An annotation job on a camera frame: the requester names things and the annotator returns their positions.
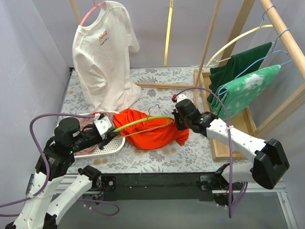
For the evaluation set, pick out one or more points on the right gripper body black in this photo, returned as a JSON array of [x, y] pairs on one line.
[[178, 119]]

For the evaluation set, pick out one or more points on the green hanger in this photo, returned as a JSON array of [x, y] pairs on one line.
[[148, 118]]

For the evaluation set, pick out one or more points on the orange t shirt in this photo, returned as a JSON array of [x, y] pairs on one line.
[[147, 135]]

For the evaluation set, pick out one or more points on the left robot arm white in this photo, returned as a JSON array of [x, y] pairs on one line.
[[40, 210]]

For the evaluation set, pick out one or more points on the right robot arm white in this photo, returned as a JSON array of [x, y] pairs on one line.
[[267, 159]]

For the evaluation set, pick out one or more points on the cream hanger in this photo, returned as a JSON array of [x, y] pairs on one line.
[[233, 41]]

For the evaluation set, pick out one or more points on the white Coca-Cola t shirt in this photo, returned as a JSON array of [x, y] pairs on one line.
[[101, 57]]

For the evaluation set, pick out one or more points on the yellow hanger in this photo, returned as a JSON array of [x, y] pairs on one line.
[[168, 31]]

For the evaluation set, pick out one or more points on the pink hanger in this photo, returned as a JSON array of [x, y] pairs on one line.
[[90, 12]]

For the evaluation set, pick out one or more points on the pink garment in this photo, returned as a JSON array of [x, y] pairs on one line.
[[95, 134]]

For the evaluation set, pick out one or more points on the white laundry basket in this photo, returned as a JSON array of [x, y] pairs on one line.
[[111, 148]]

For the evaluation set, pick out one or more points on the floral table cloth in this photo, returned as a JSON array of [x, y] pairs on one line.
[[194, 156]]

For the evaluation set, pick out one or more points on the wooden clothes rack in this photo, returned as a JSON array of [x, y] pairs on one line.
[[190, 25]]

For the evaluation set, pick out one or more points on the light green tie-dye garment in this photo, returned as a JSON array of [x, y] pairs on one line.
[[238, 94]]

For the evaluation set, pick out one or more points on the dark green garment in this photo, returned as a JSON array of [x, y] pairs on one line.
[[235, 65]]

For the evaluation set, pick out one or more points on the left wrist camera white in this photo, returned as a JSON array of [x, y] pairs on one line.
[[103, 123]]

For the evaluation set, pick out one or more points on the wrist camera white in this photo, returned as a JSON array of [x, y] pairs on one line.
[[179, 97], [103, 123]]

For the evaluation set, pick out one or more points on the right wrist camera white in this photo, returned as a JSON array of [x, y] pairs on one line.
[[179, 97]]

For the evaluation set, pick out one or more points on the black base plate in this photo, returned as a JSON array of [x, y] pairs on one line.
[[157, 186]]

